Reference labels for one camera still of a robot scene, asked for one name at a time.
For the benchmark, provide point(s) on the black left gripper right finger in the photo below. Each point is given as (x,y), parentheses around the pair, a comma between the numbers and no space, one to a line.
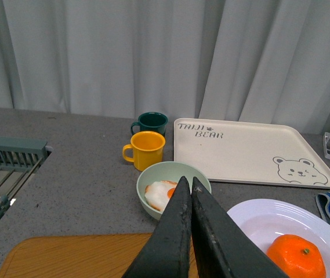
(221,248)

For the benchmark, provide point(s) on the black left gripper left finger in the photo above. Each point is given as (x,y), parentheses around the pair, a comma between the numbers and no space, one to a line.
(167,252)

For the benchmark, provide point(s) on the white plate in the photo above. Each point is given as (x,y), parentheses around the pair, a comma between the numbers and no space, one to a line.
(263,220)

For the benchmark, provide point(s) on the orange mandarin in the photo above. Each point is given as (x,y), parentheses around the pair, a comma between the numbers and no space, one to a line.
(297,257)

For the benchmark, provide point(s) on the fake fried egg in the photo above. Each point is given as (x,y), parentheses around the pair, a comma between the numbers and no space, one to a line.
(159,193)

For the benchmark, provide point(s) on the wooden cutting board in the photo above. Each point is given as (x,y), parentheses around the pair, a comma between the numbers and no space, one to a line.
(73,256)

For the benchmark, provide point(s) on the light green bowl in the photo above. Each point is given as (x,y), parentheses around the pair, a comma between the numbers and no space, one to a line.
(167,171)

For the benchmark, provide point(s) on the cream bear tray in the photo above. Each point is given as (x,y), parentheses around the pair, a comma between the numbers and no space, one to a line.
(251,153)

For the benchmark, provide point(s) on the yellow mug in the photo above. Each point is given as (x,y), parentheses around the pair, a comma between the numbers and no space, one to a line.
(145,149)

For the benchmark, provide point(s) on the dark green mug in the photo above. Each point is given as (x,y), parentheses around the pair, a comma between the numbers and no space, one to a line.
(151,121)

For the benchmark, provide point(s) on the teal dish rack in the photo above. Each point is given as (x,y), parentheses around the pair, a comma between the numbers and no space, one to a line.
(20,159)

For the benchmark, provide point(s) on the grey curtain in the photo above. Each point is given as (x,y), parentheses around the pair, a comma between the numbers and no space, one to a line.
(250,61)

